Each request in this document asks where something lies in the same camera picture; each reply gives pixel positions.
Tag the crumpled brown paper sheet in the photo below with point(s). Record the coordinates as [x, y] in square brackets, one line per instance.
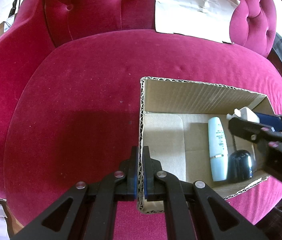
[207, 19]

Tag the white charger plug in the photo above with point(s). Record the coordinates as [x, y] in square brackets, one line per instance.
[244, 113]

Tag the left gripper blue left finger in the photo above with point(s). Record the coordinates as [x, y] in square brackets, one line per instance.
[87, 211]

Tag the cardboard box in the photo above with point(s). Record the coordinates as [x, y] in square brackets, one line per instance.
[173, 124]

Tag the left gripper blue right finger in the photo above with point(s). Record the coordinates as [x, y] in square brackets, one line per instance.
[193, 210]

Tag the black glossy jar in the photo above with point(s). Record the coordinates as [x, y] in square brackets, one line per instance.
[239, 167]

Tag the pale blue cosmetic tube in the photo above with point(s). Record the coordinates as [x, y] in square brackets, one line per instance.
[218, 151]

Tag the small cardboard box background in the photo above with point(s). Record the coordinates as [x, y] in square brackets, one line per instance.
[4, 26]

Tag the red velvet tufted sofa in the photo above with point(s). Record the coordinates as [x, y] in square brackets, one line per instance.
[70, 74]

